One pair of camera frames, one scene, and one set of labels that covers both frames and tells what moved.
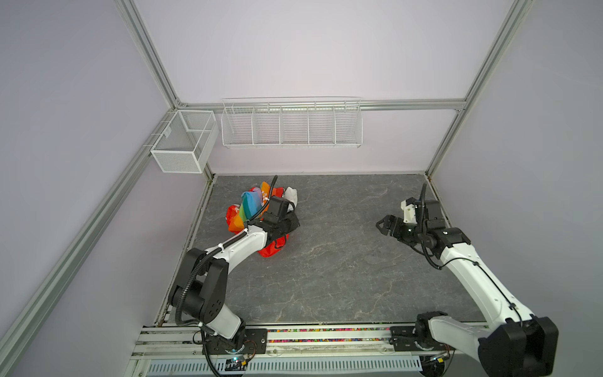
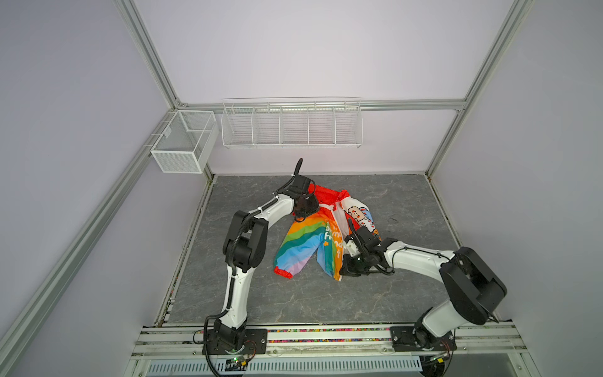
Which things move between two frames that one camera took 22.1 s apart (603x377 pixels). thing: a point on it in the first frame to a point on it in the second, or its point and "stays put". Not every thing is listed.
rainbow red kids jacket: (250, 202) to (322, 233)
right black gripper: (391, 219) to (346, 269)
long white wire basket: (297, 122) stays put
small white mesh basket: (184, 144) stays put
